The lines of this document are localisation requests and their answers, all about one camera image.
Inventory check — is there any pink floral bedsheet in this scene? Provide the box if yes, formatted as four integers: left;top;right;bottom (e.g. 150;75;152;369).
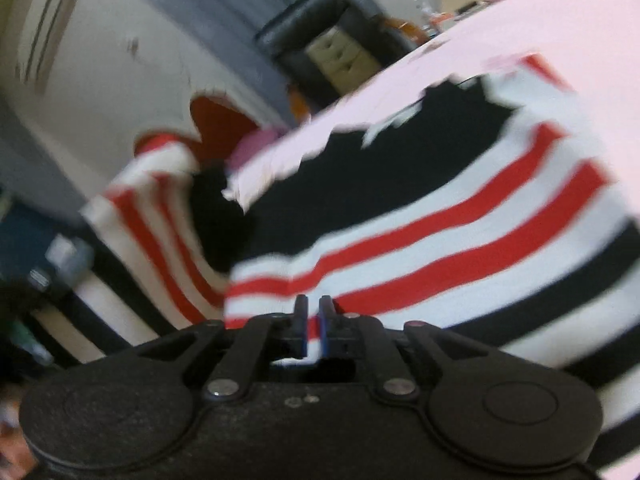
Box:
224;0;640;480

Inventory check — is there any red heart headboard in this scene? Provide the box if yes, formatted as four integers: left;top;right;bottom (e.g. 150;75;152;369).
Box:
134;93;259;166

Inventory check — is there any white air conditioner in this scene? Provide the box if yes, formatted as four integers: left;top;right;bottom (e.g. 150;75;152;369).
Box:
14;0;77;93

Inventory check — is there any magenta blanket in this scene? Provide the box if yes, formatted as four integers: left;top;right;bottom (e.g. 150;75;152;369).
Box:
226;126;288;172

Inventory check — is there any striped knit sweater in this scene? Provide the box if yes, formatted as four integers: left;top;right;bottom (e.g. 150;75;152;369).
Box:
29;59;639;476

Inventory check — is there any black leather office chair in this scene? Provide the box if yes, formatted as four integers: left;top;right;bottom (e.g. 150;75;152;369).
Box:
255;0;428;112

